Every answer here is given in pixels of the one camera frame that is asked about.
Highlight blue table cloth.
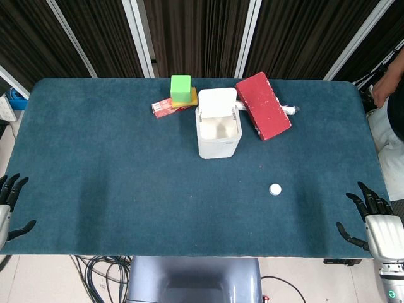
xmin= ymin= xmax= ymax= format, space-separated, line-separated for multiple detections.
xmin=0 ymin=77 xmax=395 ymax=260

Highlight black floor cables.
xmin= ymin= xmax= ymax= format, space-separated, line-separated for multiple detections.
xmin=69 ymin=254 xmax=132 ymax=303

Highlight green cube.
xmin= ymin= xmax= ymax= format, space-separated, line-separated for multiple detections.
xmin=170 ymin=74 xmax=193 ymax=103

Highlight white tube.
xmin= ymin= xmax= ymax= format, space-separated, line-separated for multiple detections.
xmin=236 ymin=100 xmax=300 ymax=116

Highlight seated person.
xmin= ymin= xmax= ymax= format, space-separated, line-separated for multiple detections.
xmin=367 ymin=50 xmax=404 ymax=202

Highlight red foam block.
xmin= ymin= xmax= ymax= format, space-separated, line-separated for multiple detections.
xmin=235 ymin=71 xmax=292 ymax=142

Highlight yellow sponge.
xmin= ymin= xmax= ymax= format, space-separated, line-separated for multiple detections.
xmin=171 ymin=87 xmax=199 ymax=109

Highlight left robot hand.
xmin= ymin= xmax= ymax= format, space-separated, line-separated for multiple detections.
xmin=0 ymin=172 xmax=37 ymax=250

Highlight white open-lid container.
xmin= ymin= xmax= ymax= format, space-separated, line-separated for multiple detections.
xmin=194 ymin=88 xmax=243 ymax=160

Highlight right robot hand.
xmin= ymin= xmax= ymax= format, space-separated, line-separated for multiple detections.
xmin=336 ymin=181 xmax=404 ymax=263

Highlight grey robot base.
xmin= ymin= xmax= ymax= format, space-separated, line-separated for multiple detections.
xmin=125 ymin=256 xmax=263 ymax=303

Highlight red small carton box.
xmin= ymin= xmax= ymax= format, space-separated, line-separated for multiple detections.
xmin=151 ymin=97 xmax=190 ymax=119

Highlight black table control panel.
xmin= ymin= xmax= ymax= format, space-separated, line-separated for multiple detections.
xmin=323 ymin=258 xmax=363 ymax=266

